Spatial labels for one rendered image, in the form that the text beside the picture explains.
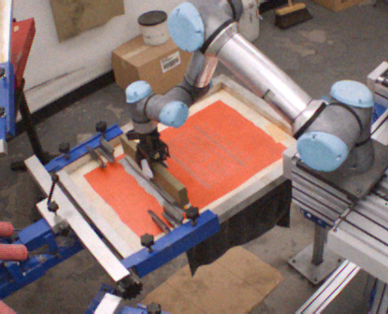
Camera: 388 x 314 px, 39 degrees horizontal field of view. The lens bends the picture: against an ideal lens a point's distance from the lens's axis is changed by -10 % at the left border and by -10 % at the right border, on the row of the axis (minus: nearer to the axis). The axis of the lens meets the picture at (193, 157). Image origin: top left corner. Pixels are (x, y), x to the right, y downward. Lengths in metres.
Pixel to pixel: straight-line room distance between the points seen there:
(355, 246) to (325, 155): 0.29
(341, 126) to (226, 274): 1.65
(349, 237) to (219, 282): 1.43
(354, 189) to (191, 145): 0.81
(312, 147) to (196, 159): 0.80
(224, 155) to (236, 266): 0.96
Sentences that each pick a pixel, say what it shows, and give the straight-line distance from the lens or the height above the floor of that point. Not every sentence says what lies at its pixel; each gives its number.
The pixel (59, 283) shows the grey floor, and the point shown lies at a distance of 3.07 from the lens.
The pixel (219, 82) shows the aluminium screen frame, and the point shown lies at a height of 0.99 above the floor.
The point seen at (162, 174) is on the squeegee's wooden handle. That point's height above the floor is 1.05.
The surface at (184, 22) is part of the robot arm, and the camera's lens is 1.37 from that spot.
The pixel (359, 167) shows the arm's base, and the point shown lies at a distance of 1.54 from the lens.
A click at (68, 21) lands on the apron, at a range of 3.83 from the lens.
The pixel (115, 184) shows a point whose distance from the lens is 2.04.
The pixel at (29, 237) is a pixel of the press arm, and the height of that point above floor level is 1.04.
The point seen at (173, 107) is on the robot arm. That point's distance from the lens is 1.68.
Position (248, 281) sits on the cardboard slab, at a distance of 2.85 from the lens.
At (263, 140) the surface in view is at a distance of 2.11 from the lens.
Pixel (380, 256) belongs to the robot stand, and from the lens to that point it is 1.49.
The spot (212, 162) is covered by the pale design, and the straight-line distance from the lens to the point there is 2.05.
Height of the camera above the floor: 2.33
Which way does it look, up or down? 42 degrees down
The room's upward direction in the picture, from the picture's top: 9 degrees counter-clockwise
